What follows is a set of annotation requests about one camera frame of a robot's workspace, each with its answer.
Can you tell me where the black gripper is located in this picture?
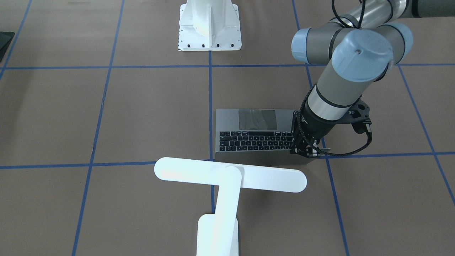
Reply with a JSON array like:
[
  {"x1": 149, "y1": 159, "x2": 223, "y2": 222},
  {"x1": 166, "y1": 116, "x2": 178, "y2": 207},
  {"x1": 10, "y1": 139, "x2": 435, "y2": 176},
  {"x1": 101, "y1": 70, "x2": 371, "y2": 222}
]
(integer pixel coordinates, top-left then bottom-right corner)
[{"x1": 289, "y1": 107, "x2": 337, "y2": 158}]

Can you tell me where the silver laptop black keyboard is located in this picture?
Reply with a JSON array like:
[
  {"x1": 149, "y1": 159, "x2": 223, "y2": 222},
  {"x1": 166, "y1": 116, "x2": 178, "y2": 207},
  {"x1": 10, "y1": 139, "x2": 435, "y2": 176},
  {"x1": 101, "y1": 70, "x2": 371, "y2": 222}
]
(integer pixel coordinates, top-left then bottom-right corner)
[{"x1": 214, "y1": 108, "x2": 318, "y2": 167}]

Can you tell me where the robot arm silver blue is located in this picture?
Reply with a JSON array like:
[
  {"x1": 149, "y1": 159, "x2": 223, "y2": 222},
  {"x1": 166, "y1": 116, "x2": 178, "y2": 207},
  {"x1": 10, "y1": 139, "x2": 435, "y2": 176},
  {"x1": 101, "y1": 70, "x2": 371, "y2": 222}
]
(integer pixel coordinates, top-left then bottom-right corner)
[{"x1": 290, "y1": 0, "x2": 454, "y2": 158}]

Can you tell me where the white desk lamp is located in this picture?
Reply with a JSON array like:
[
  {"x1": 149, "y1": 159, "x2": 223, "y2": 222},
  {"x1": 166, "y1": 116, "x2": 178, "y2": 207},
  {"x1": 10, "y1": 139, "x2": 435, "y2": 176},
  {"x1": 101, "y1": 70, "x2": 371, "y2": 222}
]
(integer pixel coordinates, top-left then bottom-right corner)
[{"x1": 154, "y1": 157, "x2": 307, "y2": 256}]

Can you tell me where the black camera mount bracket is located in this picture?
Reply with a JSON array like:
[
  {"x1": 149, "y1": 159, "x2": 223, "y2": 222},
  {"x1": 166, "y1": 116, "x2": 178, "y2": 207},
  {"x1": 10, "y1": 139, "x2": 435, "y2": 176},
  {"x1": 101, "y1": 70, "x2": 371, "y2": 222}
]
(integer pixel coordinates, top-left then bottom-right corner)
[{"x1": 336, "y1": 98, "x2": 372, "y2": 134}]

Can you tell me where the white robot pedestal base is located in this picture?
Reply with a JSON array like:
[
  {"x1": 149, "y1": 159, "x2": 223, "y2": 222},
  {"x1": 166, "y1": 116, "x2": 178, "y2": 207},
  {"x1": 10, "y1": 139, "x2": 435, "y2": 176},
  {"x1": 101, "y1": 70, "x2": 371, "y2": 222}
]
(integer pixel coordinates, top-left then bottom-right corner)
[{"x1": 178, "y1": 0, "x2": 242, "y2": 51}]

